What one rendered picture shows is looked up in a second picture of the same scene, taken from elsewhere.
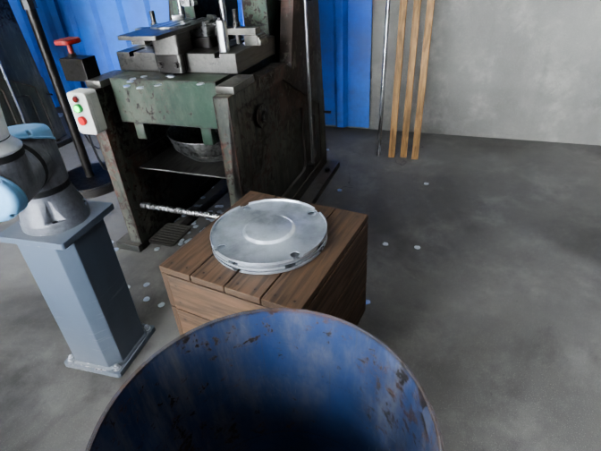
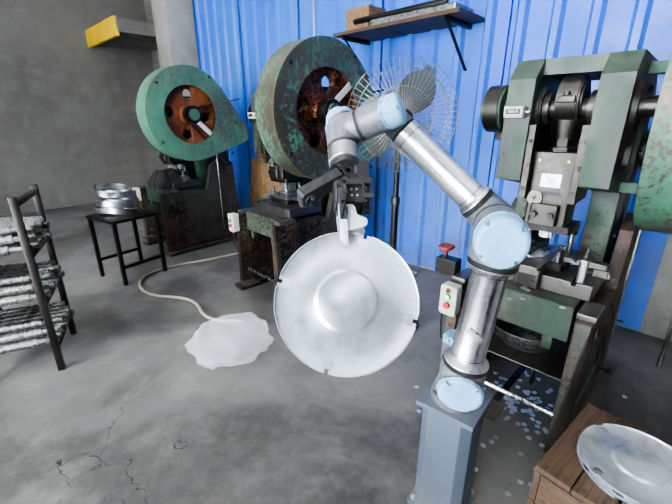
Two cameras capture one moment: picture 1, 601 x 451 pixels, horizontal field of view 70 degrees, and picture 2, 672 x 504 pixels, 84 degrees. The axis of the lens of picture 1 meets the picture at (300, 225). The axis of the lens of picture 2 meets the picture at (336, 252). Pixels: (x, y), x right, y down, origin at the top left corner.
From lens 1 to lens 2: 0.68 m
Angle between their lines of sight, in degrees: 23
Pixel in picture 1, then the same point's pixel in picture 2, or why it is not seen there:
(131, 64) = not seen: hidden behind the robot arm
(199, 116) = (546, 326)
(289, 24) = (622, 258)
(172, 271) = (550, 476)
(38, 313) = (374, 438)
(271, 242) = (651, 483)
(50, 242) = (463, 423)
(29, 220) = not seen: hidden behind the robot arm
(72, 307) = (446, 467)
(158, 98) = (511, 303)
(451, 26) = not seen: outside the picture
